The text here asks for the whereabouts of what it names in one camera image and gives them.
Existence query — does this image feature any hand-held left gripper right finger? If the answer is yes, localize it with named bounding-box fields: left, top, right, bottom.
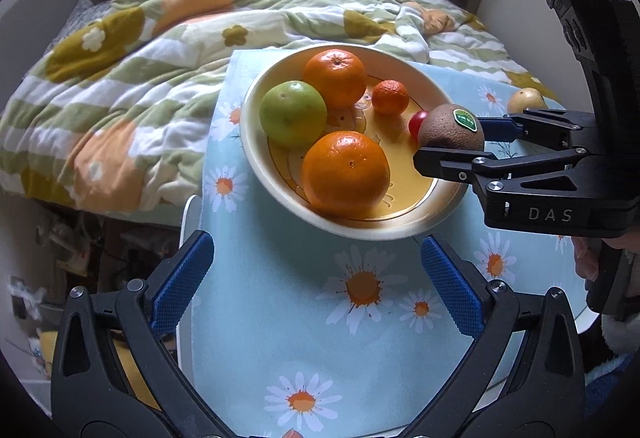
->
left=400, top=234, right=586, bottom=438

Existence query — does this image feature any green citrus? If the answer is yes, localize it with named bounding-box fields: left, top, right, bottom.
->
left=259, top=81, right=328, bottom=148

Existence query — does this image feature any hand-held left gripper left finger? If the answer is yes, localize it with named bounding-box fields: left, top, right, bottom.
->
left=50, top=230, right=236, bottom=438

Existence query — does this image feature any person's right hand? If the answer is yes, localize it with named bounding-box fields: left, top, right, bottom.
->
left=571, top=237, right=603, bottom=283

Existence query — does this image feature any red cherry tomato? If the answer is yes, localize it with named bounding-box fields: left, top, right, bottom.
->
left=408, top=110, right=430, bottom=142

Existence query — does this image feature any white table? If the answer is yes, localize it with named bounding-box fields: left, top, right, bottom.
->
left=177, top=195, right=202, bottom=369

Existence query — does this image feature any patterned grey bed sheet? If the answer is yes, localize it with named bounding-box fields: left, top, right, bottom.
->
left=47, top=0, right=118, bottom=56

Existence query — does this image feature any blue daisy tablecloth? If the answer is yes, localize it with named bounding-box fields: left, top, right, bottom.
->
left=192, top=49, right=596, bottom=438

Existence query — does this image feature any cream bowl with duck print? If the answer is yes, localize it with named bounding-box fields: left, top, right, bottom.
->
left=240, top=44, right=468, bottom=241

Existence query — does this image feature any white fleece garment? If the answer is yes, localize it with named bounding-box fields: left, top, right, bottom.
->
left=585, top=315, right=640, bottom=394

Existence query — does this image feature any small tangerine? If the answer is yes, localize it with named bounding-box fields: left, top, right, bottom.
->
left=372, top=80, right=410, bottom=115

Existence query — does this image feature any green striped flower blanket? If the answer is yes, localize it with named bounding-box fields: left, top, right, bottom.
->
left=0, top=0, right=561, bottom=214

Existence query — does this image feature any clutter of bags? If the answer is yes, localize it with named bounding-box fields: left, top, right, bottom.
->
left=5, top=205, right=181, bottom=369

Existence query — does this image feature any grey bed headboard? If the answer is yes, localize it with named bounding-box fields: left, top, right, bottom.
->
left=0, top=0, right=111, bottom=84

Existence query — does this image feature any brown kiwi with green sticker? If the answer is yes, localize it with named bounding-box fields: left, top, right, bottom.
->
left=418, top=104, right=485, bottom=151

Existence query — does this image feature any orange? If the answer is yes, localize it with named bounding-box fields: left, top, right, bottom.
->
left=300, top=130, right=391, bottom=219
left=303, top=48, right=367, bottom=109

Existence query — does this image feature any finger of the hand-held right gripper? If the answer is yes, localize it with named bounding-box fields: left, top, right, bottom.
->
left=475, top=108, right=598, bottom=145
left=412, top=145, right=601, bottom=186

